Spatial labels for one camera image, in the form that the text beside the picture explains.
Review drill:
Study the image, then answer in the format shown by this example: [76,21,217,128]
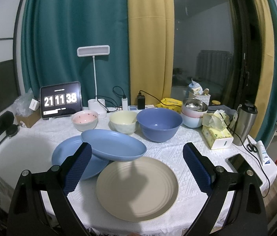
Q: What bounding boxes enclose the blue plate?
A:
[51,135,110,181]
[81,129,147,161]

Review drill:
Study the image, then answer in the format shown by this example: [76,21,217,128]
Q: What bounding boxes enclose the pink strawberry bowl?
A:
[71,110,99,132]

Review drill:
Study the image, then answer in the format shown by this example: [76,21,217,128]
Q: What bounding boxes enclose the beige round plate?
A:
[96,157,179,222]

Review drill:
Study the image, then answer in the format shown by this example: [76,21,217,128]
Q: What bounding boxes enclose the large blue bowl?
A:
[136,108,183,143]

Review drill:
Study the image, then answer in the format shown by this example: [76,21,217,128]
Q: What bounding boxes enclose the cream bowl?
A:
[110,111,138,135]

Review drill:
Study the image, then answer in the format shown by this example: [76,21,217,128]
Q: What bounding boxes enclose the cardboard box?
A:
[15,109,41,128]

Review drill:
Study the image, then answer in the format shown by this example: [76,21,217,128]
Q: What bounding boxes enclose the white tablecloth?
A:
[0,106,277,236]

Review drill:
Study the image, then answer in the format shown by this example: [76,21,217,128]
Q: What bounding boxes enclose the clear plastic bag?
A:
[12,88,38,117]

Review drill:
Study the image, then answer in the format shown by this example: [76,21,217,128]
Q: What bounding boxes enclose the small white box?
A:
[29,99,40,111]

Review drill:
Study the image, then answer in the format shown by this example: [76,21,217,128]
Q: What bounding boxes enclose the black smartphone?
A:
[227,154,263,187]

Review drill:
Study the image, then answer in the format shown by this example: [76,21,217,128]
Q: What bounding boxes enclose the white tube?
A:
[256,141,270,166]

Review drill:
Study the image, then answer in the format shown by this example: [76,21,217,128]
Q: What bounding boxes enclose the black scissors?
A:
[247,137,258,153]

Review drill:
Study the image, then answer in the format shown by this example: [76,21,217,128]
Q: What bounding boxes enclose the tablet showing clock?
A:
[40,82,83,120]

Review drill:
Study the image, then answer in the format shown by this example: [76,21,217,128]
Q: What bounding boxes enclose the yellow tissue box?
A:
[202,110,234,150]

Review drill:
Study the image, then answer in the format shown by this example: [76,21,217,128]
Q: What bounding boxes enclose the light blue bowl in stack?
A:
[181,113,202,128]

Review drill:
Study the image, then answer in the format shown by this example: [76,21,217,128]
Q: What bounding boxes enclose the white desk lamp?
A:
[76,45,110,119]

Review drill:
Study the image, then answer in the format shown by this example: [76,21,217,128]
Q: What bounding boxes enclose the pink bowl in stack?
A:
[182,110,207,118]

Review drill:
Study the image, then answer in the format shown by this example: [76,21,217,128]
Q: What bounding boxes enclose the steel bowl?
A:
[182,98,208,112]

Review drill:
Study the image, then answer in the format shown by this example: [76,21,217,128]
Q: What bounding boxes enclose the white perforated basket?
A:
[189,91,210,105]

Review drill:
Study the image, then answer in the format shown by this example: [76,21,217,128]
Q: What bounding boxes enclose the yellow snack bag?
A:
[156,98,183,113]

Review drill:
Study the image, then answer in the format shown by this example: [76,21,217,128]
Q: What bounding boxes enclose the white phone charger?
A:
[121,98,128,111]

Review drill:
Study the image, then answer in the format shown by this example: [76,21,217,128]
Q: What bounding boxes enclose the teal curtain left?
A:
[21,0,130,107]

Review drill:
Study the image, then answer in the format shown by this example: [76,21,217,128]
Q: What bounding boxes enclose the white power strip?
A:
[118,105,154,111]

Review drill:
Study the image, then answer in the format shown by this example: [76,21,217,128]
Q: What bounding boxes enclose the black power adapter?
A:
[137,93,145,110]

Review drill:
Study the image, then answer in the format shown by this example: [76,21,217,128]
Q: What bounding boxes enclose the yellow curtain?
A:
[128,0,175,104]

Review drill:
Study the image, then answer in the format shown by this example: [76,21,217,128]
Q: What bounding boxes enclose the black round mount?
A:
[6,124,18,137]

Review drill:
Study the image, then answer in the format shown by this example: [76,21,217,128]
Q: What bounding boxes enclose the black charging cable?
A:
[226,117,271,198]

